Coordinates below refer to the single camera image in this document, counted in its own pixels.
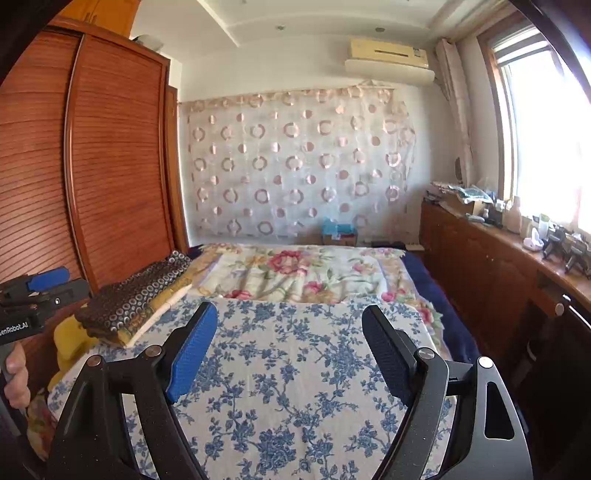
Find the wooden overhead cabinet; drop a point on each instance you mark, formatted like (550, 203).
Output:
(106, 16)

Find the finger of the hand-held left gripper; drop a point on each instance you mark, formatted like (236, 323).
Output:
(48, 279)
(64, 290)

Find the cream pink floral blanket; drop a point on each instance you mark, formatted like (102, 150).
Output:
(295, 272)

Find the beige bottle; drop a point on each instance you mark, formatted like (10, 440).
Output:
(514, 214)

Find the pile of papers and clutter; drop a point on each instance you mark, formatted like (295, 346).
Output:
(459, 194)

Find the navy blue bedspread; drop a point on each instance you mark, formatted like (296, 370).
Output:
(452, 314)

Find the wooden framed window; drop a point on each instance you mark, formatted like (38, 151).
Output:
(540, 134)

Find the blue tissue packet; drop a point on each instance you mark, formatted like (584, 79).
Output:
(339, 227)

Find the white power strip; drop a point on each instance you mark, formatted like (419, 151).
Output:
(415, 247)

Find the sheer circle patterned wall curtain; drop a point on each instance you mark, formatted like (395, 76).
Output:
(295, 161)

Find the navy circle patterned garment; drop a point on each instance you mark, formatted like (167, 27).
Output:
(134, 295)

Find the long wooden sideboard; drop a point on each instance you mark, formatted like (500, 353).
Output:
(475, 258)

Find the small cardboard box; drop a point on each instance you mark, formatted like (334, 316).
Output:
(340, 239)

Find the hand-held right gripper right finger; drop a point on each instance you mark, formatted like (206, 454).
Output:
(390, 355)

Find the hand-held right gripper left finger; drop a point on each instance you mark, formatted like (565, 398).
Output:
(191, 355)

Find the cream wall air conditioner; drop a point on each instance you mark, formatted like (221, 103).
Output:
(390, 60)

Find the black mini tripod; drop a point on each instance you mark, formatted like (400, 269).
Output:
(576, 256)
(554, 242)

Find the beige window curtain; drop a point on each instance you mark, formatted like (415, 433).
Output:
(455, 110)

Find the person's left hand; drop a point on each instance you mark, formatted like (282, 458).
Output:
(18, 378)

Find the golden brown patterned garment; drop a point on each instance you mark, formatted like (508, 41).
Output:
(154, 310)

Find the wooden slatted wardrobe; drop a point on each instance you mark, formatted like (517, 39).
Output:
(101, 161)

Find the white blue floral bed sheet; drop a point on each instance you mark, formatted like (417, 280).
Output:
(286, 369)

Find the white item on wardrobe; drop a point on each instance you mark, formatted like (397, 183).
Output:
(148, 42)

